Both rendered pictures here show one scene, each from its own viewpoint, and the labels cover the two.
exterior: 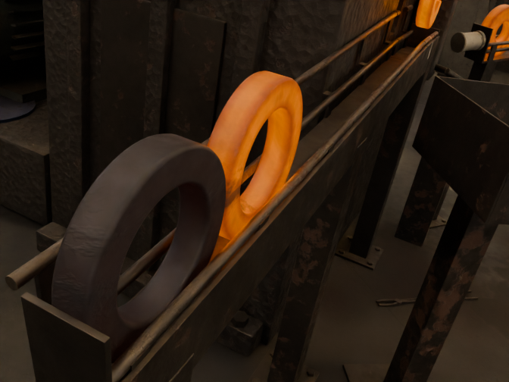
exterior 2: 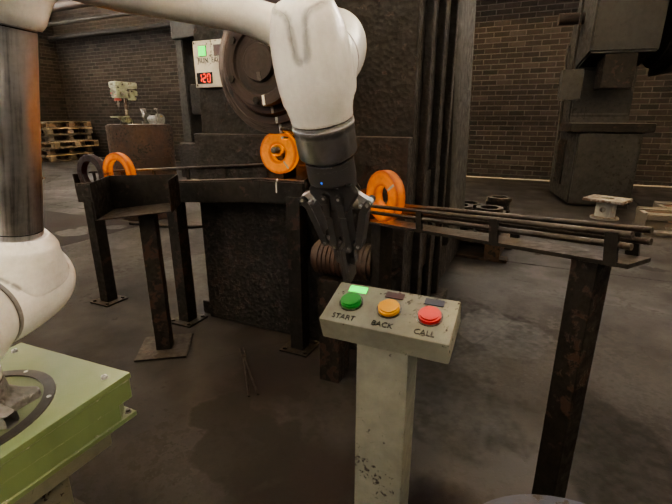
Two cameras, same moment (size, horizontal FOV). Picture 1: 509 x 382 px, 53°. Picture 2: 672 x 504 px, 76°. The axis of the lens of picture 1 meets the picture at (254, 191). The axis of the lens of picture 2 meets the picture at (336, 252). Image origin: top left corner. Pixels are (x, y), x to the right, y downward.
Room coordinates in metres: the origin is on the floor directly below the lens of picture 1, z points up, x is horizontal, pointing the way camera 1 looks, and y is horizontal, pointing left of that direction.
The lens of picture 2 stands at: (1.64, -2.00, 0.94)
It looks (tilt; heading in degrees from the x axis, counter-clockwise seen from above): 17 degrees down; 93
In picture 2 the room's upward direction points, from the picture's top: straight up
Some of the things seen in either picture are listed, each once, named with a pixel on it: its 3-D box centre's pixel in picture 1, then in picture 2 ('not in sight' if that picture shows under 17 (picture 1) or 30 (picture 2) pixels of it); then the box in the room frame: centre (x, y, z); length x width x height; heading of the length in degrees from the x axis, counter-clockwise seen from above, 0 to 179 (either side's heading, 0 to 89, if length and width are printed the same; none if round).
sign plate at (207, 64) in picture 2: not in sight; (220, 63); (1.07, -0.11, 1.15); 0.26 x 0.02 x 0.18; 158
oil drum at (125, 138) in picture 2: not in sight; (145, 170); (-0.44, 2.18, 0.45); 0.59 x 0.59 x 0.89
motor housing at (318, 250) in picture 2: (435, 166); (344, 312); (1.60, -0.59, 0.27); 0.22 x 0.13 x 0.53; 158
